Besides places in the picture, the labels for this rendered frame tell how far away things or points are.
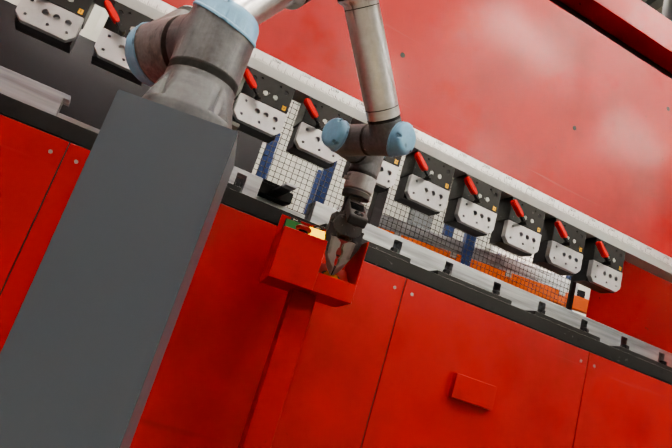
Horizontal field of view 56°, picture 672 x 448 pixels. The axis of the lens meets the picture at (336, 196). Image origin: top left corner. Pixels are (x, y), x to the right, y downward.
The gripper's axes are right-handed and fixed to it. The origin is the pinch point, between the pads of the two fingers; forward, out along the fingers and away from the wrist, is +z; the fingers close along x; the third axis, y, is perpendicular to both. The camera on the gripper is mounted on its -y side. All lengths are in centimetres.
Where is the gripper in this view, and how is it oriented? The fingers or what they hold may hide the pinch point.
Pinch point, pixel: (333, 269)
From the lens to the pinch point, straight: 150.4
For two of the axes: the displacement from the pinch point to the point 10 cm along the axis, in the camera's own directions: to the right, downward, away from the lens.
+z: -3.1, 9.3, -2.0
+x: -9.3, -3.4, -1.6
